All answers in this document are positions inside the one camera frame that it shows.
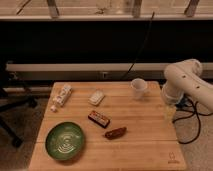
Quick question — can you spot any white plastic cup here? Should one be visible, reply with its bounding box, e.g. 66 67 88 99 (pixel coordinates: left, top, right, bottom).
130 78 148 100

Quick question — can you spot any black cable on floor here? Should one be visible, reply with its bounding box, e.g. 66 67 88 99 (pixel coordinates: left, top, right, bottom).
172 98 213 145

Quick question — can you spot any dark red rectangular box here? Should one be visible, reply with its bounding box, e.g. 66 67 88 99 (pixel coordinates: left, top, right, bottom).
88 111 110 128

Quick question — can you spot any red brown pepper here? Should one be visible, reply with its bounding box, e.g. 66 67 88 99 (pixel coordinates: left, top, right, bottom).
104 127 127 140

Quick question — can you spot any green ceramic bowl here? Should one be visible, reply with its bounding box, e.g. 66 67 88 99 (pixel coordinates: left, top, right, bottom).
45 122 85 161

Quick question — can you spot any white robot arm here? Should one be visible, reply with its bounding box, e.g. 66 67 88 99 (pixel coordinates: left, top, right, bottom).
161 59 213 120

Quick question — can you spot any black diagonal cable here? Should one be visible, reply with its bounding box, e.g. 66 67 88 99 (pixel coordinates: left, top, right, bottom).
120 11 156 81

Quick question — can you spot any white plastic bottle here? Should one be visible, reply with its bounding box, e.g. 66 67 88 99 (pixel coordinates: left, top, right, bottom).
50 84 72 112

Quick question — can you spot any black office chair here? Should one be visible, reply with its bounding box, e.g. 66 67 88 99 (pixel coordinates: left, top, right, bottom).
0 63 38 148

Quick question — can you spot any grey baseboard heater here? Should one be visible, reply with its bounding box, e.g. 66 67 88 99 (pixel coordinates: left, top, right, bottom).
5 61 213 83

